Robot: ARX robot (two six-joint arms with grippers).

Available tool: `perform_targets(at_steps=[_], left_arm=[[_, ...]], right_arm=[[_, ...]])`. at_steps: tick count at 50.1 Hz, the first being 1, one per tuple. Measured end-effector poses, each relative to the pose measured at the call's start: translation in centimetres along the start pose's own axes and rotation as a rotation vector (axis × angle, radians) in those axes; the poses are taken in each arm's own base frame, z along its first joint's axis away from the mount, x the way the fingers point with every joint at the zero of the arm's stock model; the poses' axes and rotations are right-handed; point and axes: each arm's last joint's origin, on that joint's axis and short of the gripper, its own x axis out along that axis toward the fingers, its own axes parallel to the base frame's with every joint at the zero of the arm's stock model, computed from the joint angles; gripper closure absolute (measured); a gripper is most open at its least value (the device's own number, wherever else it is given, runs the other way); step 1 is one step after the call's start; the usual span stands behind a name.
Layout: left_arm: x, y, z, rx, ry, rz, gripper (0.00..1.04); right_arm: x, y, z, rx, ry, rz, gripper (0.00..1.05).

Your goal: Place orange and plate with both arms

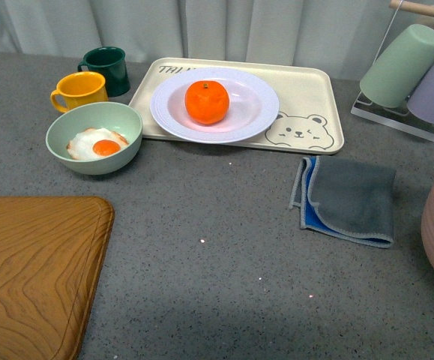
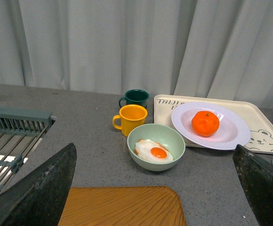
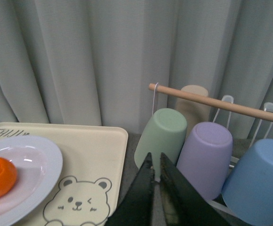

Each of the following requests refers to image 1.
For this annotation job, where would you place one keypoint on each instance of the orange mandarin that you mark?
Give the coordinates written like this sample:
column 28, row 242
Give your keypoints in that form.
column 206, row 102

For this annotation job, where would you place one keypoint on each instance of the white ribbed plate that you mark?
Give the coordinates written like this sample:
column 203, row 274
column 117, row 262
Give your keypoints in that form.
column 253, row 106

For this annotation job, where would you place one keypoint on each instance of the cream bear serving tray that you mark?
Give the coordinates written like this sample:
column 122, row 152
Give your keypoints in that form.
column 307, row 120

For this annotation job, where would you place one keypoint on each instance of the light green bowl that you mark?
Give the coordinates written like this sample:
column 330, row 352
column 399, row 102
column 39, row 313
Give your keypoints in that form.
column 110, row 115

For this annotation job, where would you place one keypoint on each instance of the fake fried egg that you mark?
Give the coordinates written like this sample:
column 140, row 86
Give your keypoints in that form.
column 95, row 143

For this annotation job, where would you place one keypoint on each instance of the grey blue folded cloth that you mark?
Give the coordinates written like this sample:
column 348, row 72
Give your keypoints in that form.
column 345, row 199

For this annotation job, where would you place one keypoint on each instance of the dark green mug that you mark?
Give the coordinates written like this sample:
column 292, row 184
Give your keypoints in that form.
column 108, row 61

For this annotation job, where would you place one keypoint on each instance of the yellow mug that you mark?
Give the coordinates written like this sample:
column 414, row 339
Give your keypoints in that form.
column 77, row 89

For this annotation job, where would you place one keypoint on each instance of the wooden cutting board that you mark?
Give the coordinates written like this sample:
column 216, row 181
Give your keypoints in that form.
column 51, row 253

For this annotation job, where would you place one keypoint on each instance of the grey curtain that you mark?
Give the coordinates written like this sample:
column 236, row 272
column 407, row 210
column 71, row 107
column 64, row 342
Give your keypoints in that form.
column 338, row 37

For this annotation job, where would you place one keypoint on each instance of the green plastic cup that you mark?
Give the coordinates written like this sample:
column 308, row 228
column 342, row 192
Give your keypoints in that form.
column 398, row 70

